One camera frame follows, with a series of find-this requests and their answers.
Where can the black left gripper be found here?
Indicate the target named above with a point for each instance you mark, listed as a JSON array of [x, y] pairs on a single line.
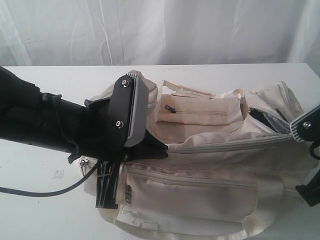
[[82, 132]]

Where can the clear tape scrap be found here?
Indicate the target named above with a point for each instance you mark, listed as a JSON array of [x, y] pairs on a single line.
[[59, 174]]

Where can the white backdrop curtain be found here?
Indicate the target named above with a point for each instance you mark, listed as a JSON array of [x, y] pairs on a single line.
[[158, 32]]

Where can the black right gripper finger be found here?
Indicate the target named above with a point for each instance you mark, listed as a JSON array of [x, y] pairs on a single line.
[[310, 192]]

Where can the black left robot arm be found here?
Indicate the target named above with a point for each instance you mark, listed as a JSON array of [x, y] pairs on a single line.
[[31, 117]]

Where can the cream fabric duffel bag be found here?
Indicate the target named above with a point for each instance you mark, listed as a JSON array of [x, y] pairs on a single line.
[[231, 171]]

